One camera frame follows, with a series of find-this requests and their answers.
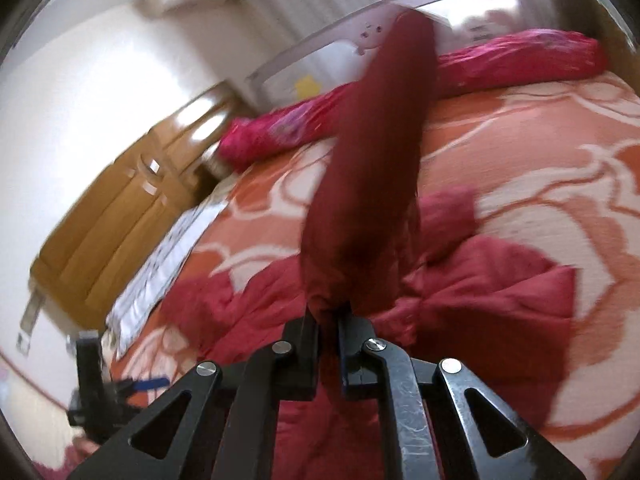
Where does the dark red quilted down jacket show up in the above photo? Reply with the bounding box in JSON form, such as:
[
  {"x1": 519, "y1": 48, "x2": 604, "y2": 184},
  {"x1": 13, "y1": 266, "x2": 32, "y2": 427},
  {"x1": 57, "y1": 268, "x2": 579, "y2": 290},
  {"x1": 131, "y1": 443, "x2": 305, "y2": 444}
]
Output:
[{"x1": 159, "y1": 6, "x2": 580, "y2": 480}]

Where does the person's left hand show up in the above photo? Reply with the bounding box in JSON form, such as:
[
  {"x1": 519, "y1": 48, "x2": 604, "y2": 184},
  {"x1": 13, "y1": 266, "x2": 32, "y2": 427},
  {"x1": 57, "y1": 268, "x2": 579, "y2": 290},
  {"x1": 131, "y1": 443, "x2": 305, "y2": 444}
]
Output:
[{"x1": 65, "y1": 436, "x2": 101, "y2": 469}]

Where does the plaid grey white pillow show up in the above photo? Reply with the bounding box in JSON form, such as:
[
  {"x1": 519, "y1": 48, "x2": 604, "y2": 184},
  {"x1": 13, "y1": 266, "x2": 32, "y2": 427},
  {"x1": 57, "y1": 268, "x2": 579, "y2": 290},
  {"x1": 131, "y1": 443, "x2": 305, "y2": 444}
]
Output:
[{"x1": 106, "y1": 197, "x2": 228, "y2": 360}]

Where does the wooden headboard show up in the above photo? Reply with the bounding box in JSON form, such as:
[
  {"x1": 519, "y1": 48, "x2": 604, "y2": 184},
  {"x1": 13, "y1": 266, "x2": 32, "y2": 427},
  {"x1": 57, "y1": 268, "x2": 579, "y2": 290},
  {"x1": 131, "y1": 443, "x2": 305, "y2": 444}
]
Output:
[{"x1": 30, "y1": 80, "x2": 255, "y2": 335}]

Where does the rolled magenta quilt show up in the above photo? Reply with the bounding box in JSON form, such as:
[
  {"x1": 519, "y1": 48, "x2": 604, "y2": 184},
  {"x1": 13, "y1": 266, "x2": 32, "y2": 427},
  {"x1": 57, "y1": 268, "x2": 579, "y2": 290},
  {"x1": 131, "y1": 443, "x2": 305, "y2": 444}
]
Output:
[{"x1": 218, "y1": 28, "x2": 611, "y2": 174}]

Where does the orange white floral blanket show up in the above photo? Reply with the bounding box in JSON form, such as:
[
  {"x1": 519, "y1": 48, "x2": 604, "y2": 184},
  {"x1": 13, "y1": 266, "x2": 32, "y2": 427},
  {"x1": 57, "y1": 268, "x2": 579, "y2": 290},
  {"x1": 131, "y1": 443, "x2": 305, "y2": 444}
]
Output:
[{"x1": 111, "y1": 73, "x2": 639, "y2": 479}]

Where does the grey bed guard rail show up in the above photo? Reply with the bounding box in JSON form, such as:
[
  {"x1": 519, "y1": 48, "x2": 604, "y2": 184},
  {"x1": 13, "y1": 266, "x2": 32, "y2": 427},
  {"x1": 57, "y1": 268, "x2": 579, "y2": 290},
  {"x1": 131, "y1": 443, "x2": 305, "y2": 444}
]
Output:
[{"x1": 246, "y1": 0, "x2": 524, "y2": 106}]

